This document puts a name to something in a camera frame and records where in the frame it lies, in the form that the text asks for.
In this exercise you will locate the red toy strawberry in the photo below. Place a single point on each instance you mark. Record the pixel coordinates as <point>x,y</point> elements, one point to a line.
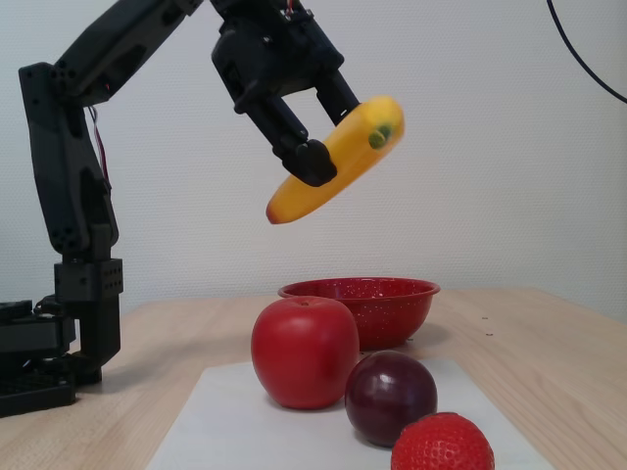
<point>441,445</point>

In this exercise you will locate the yellow toy banana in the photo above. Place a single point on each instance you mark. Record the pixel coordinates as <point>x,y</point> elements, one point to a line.
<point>357,147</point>

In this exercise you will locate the red toy apple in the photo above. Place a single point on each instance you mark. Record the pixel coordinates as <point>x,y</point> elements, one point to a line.
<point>303,352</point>

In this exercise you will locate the white paper sheet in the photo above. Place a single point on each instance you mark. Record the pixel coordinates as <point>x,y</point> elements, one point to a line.
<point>460,391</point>

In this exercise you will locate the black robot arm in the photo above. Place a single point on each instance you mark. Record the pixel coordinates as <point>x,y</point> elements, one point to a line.
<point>59,171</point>

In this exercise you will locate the red speckled bowl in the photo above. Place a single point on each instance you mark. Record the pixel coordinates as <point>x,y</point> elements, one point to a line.
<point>392,318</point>

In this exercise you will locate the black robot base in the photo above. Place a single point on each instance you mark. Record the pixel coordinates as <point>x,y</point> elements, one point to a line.
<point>29,391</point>

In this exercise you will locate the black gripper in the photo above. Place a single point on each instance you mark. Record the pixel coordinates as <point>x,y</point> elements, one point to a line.
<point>280,73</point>

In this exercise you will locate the dark purple toy plum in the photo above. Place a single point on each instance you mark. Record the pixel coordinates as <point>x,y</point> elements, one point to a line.
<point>392,396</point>

